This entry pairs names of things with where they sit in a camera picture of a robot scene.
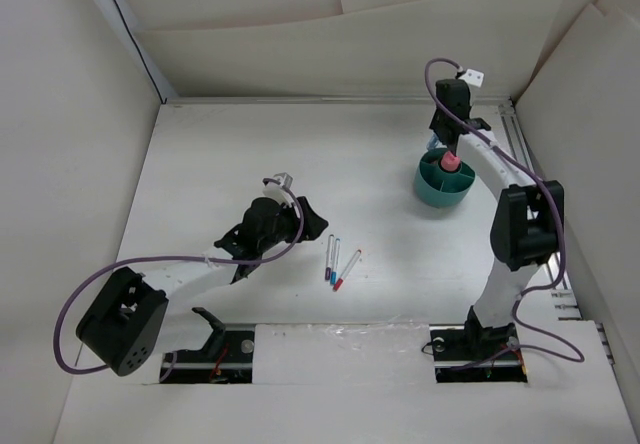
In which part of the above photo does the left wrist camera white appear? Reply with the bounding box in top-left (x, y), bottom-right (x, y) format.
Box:
top-left (262, 172), bottom-right (293, 205)

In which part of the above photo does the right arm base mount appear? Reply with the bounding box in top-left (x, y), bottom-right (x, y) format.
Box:
top-left (421, 312), bottom-right (528, 384)

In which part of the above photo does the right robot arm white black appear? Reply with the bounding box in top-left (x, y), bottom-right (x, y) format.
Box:
top-left (414, 76), bottom-right (564, 367)

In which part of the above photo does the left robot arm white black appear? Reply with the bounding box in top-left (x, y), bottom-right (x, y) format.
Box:
top-left (76, 196), bottom-right (329, 376)

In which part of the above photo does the red cap white marker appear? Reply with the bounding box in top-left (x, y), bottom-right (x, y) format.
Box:
top-left (333, 249), bottom-right (362, 292)

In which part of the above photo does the blue translucent stapler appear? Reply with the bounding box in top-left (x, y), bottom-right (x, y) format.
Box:
top-left (427, 134), bottom-right (441, 152)

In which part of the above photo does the teal round divided container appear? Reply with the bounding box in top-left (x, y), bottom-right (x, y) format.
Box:
top-left (414, 148), bottom-right (476, 208)

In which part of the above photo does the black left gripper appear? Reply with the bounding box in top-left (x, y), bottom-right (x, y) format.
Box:
top-left (258, 197), bottom-right (325, 253)

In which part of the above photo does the blue cap white marker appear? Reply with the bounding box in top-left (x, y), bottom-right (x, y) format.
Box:
top-left (329, 238), bottom-right (341, 285)

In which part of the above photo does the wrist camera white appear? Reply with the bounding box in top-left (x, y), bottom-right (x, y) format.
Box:
top-left (262, 172), bottom-right (293, 205)
top-left (455, 68), bottom-right (485, 88)

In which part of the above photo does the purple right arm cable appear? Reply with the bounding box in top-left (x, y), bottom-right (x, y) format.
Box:
top-left (424, 57), bottom-right (586, 370)

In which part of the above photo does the purple cap white marker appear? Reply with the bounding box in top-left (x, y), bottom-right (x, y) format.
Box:
top-left (324, 234), bottom-right (335, 282)

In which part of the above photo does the pink cap glue bottle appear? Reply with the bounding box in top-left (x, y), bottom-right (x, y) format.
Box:
top-left (439, 151), bottom-right (461, 173)

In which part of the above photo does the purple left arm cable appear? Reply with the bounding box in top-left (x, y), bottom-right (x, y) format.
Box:
top-left (53, 177), bottom-right (306, 376)

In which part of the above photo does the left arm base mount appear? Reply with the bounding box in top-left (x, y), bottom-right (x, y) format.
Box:
top-left (159, 307), bottom-right (256, 385)

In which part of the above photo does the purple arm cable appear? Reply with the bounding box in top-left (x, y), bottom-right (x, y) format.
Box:
top-left (53, 177), bottom-right (306, 376)
top-left (424, 57), bottom-right (586, 370)

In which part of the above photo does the aluminium rail right side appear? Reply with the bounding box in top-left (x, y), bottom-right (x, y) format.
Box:
top-left (498, 104), bottom-right (580, 318)

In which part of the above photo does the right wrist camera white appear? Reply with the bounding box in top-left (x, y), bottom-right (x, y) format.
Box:
top-left (455, 68), bottom-right (485, 88)

